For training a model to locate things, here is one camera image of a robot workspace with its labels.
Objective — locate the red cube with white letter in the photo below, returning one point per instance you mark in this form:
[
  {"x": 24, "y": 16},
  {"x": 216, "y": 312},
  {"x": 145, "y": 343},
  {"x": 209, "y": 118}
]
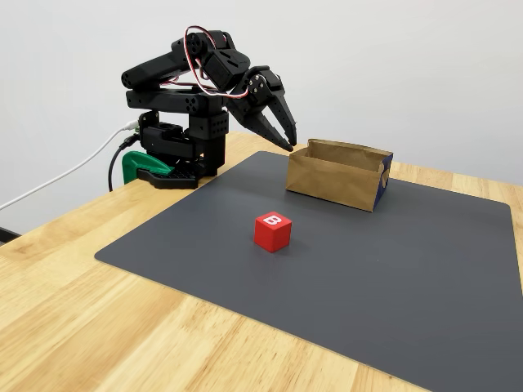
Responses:
[{"x": 271, "y": 237}]

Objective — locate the dark object beside table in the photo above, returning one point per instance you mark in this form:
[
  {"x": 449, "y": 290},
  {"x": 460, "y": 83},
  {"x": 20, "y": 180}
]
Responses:
[{"x": 8, "y": 236}]

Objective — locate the grey rubber mat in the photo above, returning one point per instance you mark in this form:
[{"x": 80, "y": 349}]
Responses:
[{"x": 367, "y": 286}]

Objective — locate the green table clamp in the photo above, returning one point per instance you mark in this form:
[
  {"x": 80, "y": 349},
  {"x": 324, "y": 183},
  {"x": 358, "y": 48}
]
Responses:
[{"x": 135, "y": 163}]

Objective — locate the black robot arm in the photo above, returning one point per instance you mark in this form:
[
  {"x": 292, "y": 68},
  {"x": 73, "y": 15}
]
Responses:
[{"x": 171, "y": 102}]

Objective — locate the brown paper box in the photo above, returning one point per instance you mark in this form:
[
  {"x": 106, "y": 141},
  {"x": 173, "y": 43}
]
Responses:
[{"x": 327, "y": 179}]

